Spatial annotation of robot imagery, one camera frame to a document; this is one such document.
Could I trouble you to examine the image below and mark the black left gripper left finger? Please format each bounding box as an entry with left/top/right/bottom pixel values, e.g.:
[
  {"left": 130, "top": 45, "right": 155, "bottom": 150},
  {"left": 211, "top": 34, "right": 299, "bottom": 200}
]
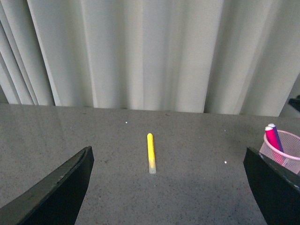
[{"left": 0, "top": 146, "right": 94, "bottom": 225}]

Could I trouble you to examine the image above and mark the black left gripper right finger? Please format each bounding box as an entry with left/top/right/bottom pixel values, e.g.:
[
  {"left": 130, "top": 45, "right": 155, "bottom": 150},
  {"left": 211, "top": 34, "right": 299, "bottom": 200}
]
[{"left": 243, "top": 147, "right": 300, "bottom": 225}]

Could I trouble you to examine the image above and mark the pink marker pen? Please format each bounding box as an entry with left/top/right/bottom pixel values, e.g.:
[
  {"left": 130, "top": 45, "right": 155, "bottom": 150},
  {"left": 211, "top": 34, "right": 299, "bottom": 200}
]
[{"left": 265, "top": 126, "right": 284, "bottom": 165}]

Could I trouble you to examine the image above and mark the purple marker pen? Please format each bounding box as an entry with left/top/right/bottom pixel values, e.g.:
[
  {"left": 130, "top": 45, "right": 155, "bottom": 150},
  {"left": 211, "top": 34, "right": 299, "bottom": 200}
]
[{"left": 268, "top": 123, "right": 284, "bottom": 153}]

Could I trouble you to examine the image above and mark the pink mesh pen cup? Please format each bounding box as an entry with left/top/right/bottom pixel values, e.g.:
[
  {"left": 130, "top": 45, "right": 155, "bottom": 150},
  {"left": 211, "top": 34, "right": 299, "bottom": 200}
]
[{"left": 259, "top": 130, "right": 300, "bottom": 174}]

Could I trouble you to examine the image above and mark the dark object behind curtain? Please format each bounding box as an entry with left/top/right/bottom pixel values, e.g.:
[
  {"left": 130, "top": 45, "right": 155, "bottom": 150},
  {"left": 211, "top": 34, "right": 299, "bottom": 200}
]
[{"left": 288, "top": 95, "right": 300, "bottom": 112}]

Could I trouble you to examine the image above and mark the yellow highlighter pen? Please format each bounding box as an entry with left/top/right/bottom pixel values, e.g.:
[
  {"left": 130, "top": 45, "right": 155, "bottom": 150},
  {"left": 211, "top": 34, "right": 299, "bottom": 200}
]
[{"left": 147, "top": 133, "right": 157, "bottom": 174}]

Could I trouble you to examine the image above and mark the white pleated curtain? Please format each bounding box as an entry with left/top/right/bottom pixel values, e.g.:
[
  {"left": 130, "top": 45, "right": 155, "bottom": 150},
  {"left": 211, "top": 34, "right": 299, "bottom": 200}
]
[{"left": 0, "top": 0, "right": 300, "bottom": 117}]

